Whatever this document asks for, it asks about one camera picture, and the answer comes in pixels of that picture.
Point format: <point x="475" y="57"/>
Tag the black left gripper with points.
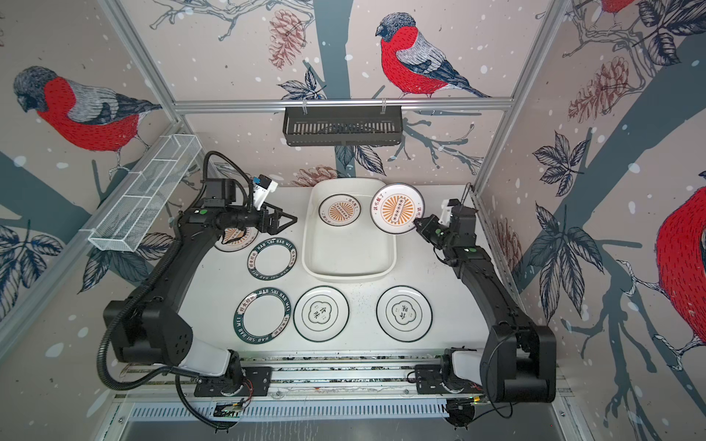
<point x="274" y="227"/>

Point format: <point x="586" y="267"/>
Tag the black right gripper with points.
<point x="427" y="231"/>

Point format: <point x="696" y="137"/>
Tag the orange sunburst plate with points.
<point x="235" y="240"/>
<point x="339" y="210"/>
<point x="394" y="208"/>

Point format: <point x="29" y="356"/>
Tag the white flower plate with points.
<point x="404" y="314"/>
<point x="321" y="314"/>

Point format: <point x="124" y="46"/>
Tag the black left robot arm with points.
<point x="146" y="328"/>

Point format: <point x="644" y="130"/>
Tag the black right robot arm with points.
<point x="519" y="360"/>

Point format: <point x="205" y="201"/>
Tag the white plastic bin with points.
<point x="355" y="253"/>

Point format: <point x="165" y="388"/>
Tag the green rim plate upper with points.
<point x="272" y="259"/>

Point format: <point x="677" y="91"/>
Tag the green rim plate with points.
<point x="272" y="259"/>
<point x="262" y="316"/>

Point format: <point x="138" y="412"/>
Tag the green rim plate lower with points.
<point x="262" y="316"/>

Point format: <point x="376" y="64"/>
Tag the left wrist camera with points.
<point x="263" y="186"/>

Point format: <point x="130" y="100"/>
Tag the black hanging wire basket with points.
<point x="345" y="126"/>

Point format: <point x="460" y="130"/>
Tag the horizontal aluminium frame bar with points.
<point x="274" y="106"/>

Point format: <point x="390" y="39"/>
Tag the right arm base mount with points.
<point x="437" y="380"/>

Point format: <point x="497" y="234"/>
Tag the white mesh wall shelf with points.
<point x="132" y="216"/>

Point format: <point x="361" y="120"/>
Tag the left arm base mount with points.
<point x="244" y="382"/>

